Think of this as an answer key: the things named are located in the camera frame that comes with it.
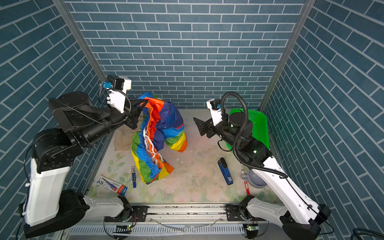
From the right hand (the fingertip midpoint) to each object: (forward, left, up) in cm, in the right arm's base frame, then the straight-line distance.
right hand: (200, 112), depth 60 cm
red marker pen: (-13, -27, -43) cm, 52 cm away
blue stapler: (-6, -15, -42) cm, 45 cm away
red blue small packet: (-19, +49, -42) cm, 67 cm away
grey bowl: (-11, -31, -39) cm, 51 cm away
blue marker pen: (-10, +39, -41) cm, 57 cm away
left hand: (-7, +16, +12) cm, 21 cm away
